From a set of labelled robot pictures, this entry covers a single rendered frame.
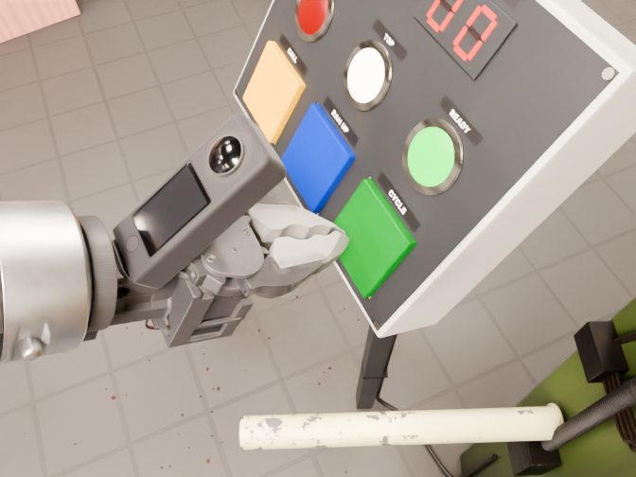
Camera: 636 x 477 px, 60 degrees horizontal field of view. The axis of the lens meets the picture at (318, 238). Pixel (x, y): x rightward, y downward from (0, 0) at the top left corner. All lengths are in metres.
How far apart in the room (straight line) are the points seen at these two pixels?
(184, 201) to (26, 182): 1.70
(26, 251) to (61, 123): 1.84
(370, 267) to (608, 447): 0.42
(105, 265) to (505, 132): 0.27
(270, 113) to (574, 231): 1.39
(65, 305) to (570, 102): 0.31
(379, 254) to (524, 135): 0.15
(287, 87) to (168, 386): 1.09
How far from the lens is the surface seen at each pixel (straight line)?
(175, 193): 0.34
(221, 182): 0.32
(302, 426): 0.79
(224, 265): 0.36
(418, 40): 0.45
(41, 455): 1.58
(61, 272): 0.32
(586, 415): 0.76
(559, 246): 1.80
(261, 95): 0.60
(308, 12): 0.56
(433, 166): 0.43
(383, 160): 0.47
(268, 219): 0.41
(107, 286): 0.34
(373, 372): 1.19
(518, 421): 0.84
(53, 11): 2.56
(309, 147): 0.53
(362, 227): 0.47
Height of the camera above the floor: 1.41
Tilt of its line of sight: 58 degrees down
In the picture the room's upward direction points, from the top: straight up
